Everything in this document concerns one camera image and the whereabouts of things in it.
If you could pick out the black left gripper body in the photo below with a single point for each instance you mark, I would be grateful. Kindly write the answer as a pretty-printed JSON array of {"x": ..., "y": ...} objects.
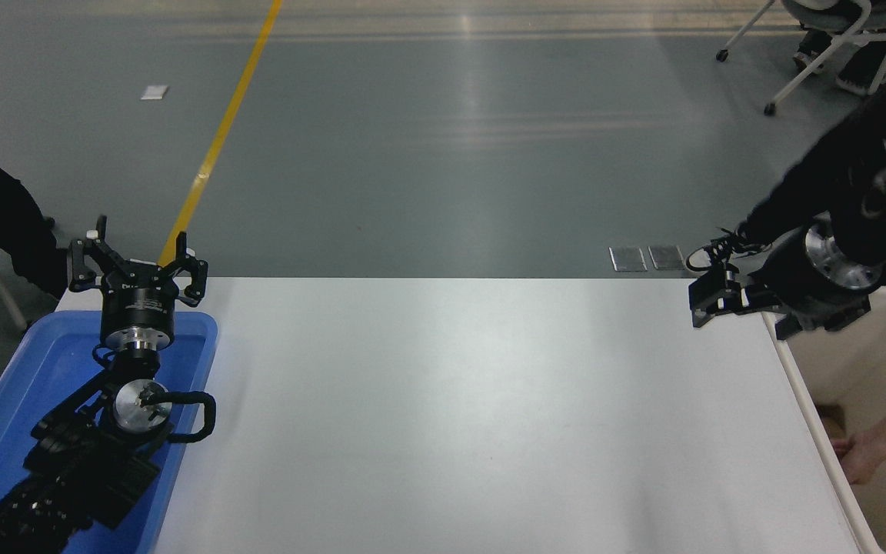
[{"x": 138, "y": 302}]

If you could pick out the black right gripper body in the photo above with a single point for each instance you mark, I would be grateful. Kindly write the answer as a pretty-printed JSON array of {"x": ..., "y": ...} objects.
[{"x": 789, "y": 281}]

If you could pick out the person's hand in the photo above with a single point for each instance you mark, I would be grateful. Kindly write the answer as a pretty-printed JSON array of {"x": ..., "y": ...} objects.
[{"x": 862, "y": 455}]

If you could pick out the silver floor plate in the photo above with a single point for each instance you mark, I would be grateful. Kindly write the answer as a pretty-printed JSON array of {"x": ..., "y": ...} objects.
[
  {"x": 667, "y": 258},
  {"x": 628, "y": 260}
]

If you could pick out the standing person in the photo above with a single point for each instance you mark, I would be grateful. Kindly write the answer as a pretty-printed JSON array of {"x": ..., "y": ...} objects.
[{"x": 797, "y": 204}]

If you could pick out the large pale bin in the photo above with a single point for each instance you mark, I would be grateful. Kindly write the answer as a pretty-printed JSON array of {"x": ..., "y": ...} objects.
[{"x": 874, "y": 369}]

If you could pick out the blue plastic tray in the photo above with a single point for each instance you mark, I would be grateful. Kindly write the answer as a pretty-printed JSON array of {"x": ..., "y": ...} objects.
[{"x": 28, "y": 369}]

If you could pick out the small white floor tag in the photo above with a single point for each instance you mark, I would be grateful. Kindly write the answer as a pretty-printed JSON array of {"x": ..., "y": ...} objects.
[{"x": 154, "y": 92}]

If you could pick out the seated person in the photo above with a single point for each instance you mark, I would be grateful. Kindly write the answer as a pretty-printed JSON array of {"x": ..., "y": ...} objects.
[{"x": 866, "y": 61}]

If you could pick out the white wheeled office chair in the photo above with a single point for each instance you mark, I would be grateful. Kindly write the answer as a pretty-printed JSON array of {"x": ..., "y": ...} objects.
[{"x": 820, "y": 6}]

